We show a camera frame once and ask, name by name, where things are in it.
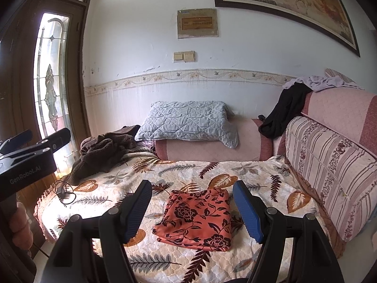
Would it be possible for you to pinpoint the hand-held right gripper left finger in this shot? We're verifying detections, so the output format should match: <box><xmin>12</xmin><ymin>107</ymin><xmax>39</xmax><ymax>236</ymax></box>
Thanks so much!
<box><xmin>44</xmin><ymin>180</ymin><xmax>154</xmax><ymax>283</ymax></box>

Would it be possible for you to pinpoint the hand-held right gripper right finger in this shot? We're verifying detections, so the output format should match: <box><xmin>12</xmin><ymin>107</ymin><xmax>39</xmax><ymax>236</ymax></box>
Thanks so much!
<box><xmin>233</xmin><ymin>180</ymin><xmax>345</xmax><ymax>283</ymax></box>

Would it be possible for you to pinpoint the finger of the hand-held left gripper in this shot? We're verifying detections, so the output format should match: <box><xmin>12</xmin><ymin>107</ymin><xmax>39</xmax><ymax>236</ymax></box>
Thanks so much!
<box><xmin>0</xmin><ymin>130</ymin><xmax>33</xmax><ymax>154</ymax></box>
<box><xmin>31</xmin><ymin>128</ymin><xmax>71</xmax><ymax>152</ymax></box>

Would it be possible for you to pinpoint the orange floral shirt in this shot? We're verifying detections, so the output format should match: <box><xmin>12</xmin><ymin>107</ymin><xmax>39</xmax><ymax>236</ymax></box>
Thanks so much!
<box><xmin>152</xmin><ymin>189</ymin><xmax>233</xmax><ymax>252</ymax></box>

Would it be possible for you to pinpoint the person's left hand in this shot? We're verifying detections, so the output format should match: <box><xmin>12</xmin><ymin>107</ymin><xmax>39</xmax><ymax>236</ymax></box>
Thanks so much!
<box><xmin>9</xmin><ymin>202</ymin><xmax>33</xmax><ymax>252</ymax></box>

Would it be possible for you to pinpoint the brown fleece garment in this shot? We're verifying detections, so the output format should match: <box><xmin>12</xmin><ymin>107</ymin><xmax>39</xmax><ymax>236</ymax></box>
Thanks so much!
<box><xmin>69</xmin><ymin>125</ymin><xmax>141</xmax><ymax>185</ymax></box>

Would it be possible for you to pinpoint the wooden stained glass door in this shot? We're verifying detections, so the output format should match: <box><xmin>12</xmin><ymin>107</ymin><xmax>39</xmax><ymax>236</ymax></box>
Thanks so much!
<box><xmin>0</xmin><ymin>0</ymin><xmax>95</xmax><ymax>189</ymax></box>

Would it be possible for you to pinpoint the leaf print blanket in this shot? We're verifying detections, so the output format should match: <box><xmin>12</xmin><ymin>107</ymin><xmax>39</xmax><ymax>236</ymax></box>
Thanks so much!
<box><xmin>34</xmin><ymin>150</ymin><xmax>327</xmax><ymax>283</ymax></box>

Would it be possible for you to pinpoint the striped floral cushion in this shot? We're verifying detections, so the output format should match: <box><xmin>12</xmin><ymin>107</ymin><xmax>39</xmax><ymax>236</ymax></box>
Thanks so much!
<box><xmin>285</xmin><ymin>116</ymin><xmax>377</xmax><ymax>242</ymax></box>

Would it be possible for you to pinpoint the grey quilted pillow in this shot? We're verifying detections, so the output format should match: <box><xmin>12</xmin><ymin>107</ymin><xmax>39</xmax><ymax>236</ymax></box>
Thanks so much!
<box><xmin>135</xmin><ymin>100</ymin><xmax>240</xmax><ymax>149</ymax></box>

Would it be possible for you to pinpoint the black garment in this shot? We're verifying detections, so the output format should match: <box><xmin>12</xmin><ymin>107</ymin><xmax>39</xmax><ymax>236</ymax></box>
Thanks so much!
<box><xmin>258</xmin><ymin>83</ymin><xmax>313</xmax><ymax>138</ymax></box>

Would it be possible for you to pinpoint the pink sofa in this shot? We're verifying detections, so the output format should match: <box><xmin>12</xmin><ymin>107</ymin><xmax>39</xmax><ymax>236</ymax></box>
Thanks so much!
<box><xmin>155</xmin><ymin>68</ymin><xmax>377</xmax><ymax>260</ymax></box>

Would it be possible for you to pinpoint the lavender garment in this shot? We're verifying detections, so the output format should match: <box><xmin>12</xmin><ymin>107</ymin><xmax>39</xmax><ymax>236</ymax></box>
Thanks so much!
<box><xmin>283</xmin><ymin>75</ymin><xmax>364</xmax><ymax>90</ymax></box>

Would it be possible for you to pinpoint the black cable with charger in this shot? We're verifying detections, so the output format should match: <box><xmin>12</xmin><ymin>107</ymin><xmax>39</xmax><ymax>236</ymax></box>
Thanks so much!
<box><xmin>53</xmin><ymin>180</ymin><xmax>76</xmax><ymax>205</ymax></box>

